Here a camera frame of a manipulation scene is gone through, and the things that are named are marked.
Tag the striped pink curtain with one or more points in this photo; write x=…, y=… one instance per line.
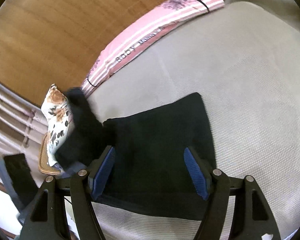
x=22, y=128

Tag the wooden headboard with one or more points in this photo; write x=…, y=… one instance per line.
x=44, y=42

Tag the pink striped baby blanket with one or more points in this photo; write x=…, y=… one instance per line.
x=141, y=34

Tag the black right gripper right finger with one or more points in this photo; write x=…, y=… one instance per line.
x=252, y=217

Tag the floral pillow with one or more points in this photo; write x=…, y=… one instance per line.
x=56, y=109

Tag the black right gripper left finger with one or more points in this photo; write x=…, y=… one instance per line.
x=47, y=216

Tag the beige textured mattress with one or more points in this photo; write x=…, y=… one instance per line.
x=244, y=60

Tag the woven rattan tray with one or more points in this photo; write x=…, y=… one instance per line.
x=43, y=163

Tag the black pants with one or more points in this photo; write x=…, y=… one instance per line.
x=149, y=175

